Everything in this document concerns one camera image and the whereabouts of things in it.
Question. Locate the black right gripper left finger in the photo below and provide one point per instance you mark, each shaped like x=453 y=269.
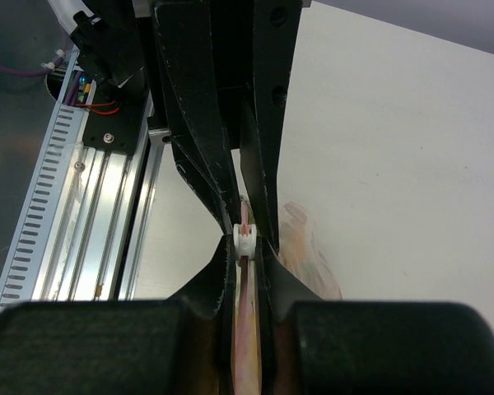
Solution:
x=180 y=345

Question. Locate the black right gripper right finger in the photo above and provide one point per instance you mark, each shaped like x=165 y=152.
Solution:
x=381 y=347

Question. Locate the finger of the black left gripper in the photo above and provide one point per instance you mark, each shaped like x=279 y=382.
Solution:
x=200 y=140
x=273 y=30

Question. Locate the clear zip top bag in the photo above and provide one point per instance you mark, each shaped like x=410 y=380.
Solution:
x=267 y=288

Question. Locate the white zip slider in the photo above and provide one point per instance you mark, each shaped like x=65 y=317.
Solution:
x=245 y=240

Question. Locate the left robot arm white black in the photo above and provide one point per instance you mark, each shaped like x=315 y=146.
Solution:
x=218 y=73

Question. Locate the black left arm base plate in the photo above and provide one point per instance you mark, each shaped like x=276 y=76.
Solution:
x=114 y=125

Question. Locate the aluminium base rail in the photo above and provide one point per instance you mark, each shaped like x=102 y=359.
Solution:
x=84 y=251

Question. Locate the white slotted cable duct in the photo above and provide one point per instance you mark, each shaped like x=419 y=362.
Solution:
x=46 y=163

